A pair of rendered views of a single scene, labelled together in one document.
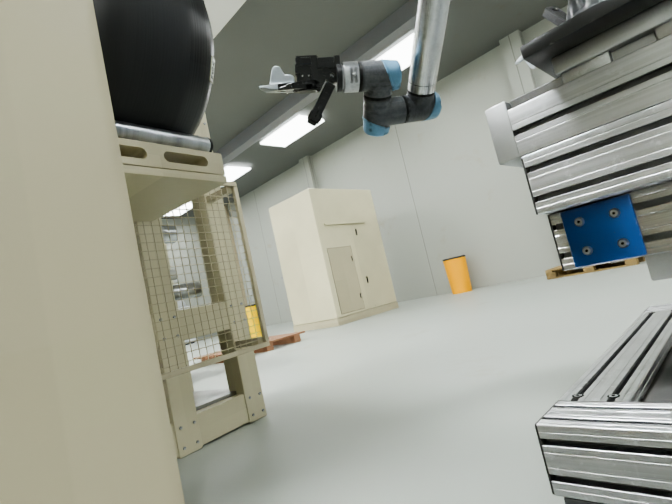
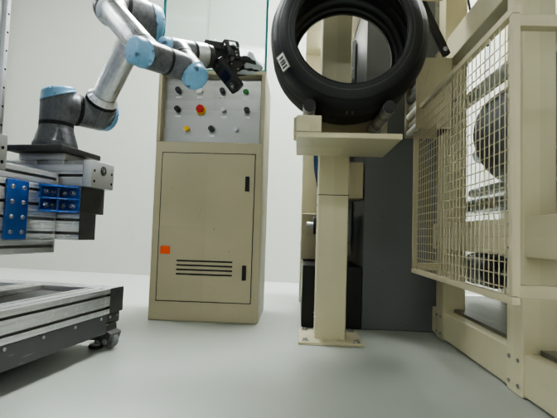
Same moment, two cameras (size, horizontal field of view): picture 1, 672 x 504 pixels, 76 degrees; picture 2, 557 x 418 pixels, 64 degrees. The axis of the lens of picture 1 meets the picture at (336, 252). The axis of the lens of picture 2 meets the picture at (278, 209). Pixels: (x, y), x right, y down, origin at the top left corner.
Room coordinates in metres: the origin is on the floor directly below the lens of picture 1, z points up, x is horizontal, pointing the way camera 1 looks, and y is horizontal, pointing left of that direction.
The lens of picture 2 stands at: (2.33, -0.66, 0.44)
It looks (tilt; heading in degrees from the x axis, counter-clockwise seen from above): 3 degrees up; 147
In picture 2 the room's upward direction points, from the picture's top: 2 degrees clockwise
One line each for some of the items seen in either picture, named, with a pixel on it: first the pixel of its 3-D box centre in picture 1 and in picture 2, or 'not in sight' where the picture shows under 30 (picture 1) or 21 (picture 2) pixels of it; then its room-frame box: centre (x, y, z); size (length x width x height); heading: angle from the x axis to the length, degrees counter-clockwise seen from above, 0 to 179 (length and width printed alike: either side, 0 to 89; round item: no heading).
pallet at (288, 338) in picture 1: (251, 348); not in sight; (4.98, 1.19, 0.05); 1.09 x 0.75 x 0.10; 134
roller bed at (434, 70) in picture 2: not in sight; (427, 99); (1.08, 0.92, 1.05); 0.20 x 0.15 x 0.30; 144
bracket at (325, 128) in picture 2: not in sight; (340, 129); (0.89, 0.59, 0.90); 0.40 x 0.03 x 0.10; 54
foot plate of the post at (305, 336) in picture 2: not in sight; (328, 335); (0.82, 0.62, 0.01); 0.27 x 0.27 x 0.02; 54
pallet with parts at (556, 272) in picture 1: (595, 257); not in sight; (5.62, -3.26, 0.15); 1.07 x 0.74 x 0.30; 46
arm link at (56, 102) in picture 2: not in sight; (60, 104); (0.56, -0.45, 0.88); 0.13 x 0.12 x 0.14; 103
